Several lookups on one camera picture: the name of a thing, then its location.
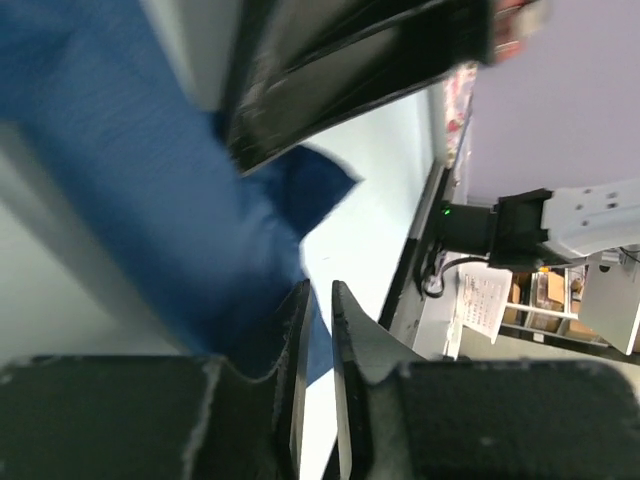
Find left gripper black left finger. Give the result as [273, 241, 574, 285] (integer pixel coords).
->
[1, 282, 313, 479]

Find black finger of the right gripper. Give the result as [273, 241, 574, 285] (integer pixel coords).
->
[224, 0, 495, 173]

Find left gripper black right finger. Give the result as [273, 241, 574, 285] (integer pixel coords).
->
[331, 281, 639, 479]

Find dark blue paper napkin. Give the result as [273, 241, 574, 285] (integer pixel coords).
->
[1, 1, 355, 383]

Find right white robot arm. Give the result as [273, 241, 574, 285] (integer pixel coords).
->
[224, 1, 639, 274]

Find floral plastic tray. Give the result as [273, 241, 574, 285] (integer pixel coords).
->
[443, 63, 478, 168]

